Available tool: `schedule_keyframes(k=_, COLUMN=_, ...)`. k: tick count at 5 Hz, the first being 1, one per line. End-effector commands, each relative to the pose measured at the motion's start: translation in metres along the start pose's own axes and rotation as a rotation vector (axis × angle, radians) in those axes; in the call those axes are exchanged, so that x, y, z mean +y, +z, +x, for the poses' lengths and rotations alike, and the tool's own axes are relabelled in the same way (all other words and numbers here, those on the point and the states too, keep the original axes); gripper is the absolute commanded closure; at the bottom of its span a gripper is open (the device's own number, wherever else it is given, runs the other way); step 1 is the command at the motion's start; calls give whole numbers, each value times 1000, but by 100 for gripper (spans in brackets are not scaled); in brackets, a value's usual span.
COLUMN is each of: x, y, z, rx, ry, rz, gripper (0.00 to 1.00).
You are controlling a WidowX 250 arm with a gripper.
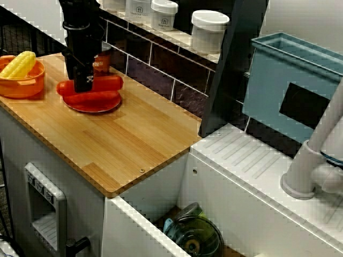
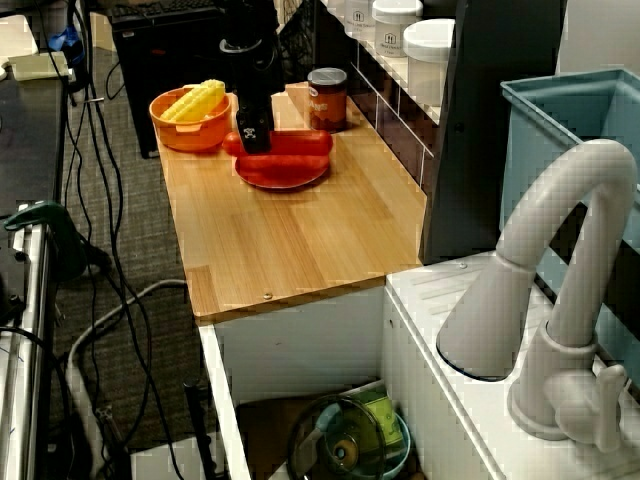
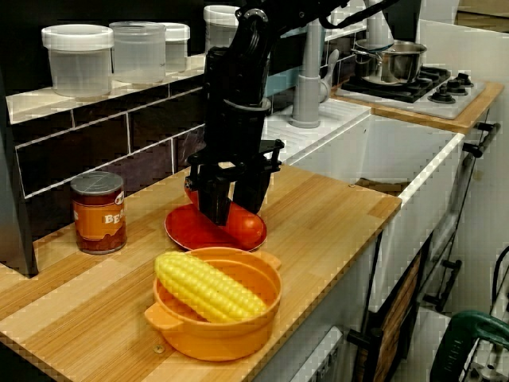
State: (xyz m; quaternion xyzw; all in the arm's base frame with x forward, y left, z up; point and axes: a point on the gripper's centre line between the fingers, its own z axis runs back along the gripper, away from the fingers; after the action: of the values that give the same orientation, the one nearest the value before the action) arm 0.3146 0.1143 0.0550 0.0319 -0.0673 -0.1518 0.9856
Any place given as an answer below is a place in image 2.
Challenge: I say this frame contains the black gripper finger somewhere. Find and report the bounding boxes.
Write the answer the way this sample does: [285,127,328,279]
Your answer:
[235,107,275,155]

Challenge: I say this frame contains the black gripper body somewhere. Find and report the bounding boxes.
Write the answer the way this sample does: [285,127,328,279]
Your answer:
[232,44,286,115]

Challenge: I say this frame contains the red toy sausage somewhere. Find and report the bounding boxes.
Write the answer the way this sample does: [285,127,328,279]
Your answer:
[222,128,335,157]

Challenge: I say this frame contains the red round plate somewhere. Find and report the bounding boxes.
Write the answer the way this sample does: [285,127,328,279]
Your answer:
[234,152,331,192]

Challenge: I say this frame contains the orange plastic pot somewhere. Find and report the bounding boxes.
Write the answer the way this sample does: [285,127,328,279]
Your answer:
[148,85,234,154]

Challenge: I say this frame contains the yellow toy corn cob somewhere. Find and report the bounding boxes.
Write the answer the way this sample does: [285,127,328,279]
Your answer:
[159,79,227,124]

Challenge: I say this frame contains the toy beans can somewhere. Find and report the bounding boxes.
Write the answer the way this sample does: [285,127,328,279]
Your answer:
[306,67,349,135]

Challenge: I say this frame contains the clear plastic jar printed label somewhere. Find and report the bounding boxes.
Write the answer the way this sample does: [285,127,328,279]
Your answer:
[343,0,376,41]

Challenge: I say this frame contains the white lidded jar printed label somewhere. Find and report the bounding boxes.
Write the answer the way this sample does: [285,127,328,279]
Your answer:
[372,0,424,59]

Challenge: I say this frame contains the white lidded plastic jar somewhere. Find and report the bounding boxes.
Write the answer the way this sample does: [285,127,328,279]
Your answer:
[402,18,456,109]

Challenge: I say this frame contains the blue tape roll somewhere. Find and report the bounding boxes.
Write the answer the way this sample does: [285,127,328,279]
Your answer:
[49,27,86,66]

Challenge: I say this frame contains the pale paper pad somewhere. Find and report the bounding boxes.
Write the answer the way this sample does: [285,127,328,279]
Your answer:
[7,52,71,81]

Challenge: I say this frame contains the dark tiled backsplash shelf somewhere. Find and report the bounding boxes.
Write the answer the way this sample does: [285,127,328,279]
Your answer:
[314,0,569,266]

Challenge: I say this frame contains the white toy sink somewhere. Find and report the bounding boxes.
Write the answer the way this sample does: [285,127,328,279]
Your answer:
[197,252,640,480]

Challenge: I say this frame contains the green clamp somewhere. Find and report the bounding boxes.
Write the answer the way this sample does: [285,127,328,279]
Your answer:
[3,200,89,284]

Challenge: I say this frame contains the dark desk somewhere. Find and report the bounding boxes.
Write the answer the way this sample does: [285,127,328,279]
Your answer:
[0,74,69,221]

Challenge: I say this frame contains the blue-grey plastic bin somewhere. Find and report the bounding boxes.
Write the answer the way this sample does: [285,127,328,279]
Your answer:
[499,68,640,386]

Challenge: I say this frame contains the green cup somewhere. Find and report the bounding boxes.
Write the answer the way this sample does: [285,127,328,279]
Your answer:
[349,382,401,446]

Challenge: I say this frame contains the glass pot lid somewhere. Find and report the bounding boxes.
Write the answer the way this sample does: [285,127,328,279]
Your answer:
[286,394,389,476]

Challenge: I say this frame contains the light blue bowl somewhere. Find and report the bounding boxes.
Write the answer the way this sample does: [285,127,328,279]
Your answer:
[382,412,412,479]

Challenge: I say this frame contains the grey toy faucet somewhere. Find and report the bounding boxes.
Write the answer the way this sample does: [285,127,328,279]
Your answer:
[435,139,639,449]

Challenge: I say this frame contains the black cable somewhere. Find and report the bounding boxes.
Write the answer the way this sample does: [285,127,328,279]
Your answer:
[29,0,186,480]

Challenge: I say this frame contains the grey hose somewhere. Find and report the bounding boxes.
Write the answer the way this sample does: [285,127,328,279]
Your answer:
[67,279,189,406]

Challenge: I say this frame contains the light blue utensil handle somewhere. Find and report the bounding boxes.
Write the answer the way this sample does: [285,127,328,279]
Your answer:
[299,403,344,451]

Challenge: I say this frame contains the black cabinet handle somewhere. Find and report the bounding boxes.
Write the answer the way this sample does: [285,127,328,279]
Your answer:
[182,379,216,480]

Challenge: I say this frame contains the aluminium frame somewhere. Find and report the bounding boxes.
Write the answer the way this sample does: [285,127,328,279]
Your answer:
[0,224,51,480]

